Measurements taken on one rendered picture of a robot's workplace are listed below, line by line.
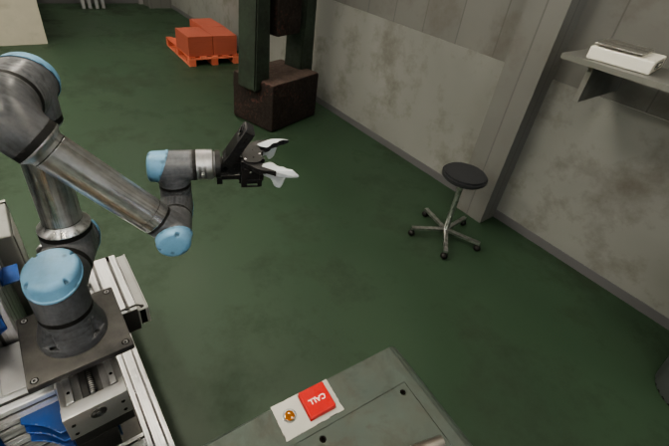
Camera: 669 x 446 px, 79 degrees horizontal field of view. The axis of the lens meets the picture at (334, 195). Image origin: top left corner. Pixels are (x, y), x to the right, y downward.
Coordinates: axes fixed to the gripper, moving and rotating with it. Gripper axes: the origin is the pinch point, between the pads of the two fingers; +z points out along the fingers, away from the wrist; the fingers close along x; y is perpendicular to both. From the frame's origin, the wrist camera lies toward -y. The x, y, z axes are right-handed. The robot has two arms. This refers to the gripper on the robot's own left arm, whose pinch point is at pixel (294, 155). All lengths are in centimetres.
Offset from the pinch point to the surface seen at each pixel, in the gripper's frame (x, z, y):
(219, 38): -547, 3, 191
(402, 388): 53, 17, 26
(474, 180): -106, 165, 108
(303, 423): 55, -6, 26
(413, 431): 62, 16, 25
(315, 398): 51, -3, 25
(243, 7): -343, 19, 76
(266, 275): -88, 12, 171
